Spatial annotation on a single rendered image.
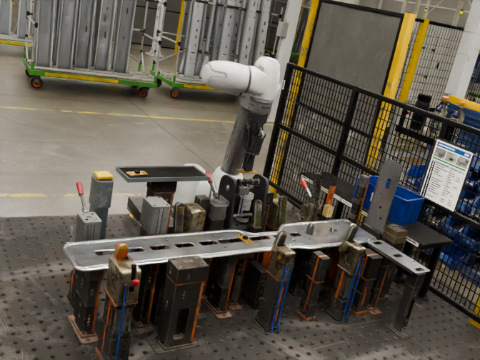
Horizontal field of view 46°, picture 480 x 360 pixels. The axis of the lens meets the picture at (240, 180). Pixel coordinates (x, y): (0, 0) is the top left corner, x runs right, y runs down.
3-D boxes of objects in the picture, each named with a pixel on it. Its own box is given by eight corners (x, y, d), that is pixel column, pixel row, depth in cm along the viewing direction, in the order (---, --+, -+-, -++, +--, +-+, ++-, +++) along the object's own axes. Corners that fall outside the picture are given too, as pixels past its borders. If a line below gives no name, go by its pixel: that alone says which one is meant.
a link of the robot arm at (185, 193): (166, 196, 306) (174, 158, 299) (199, 199, 312) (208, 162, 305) (171, 208, 292) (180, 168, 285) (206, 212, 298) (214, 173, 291)
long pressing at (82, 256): (79, 276, 180) (79, 272, 180) (58, 244, 197) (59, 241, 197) (381, 241, 257) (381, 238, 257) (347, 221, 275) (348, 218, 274)
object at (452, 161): (454, 214, 264) (476, 151, 255) (417, 196, 282) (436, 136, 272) (457, 214, 265) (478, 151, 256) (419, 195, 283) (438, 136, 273)
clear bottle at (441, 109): (434, 137, 281) (446, 98, 274) (424, 133, 286) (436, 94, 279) (443, 138, 284) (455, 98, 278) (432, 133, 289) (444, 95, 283)
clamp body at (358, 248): (336, 326, 238) (357, 251, 227) (318, 310, 247) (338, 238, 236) (351, 322, 243) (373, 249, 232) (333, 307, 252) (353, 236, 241)
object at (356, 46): (357, 265, 467) (429, 16, 404) (343, 266, 459) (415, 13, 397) (273, 200, 574) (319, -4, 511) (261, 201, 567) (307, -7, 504)
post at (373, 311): (372, 315, 252) (390, 257, 242) (355, 302, 260) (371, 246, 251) (382, 313, 255) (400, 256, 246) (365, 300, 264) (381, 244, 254)
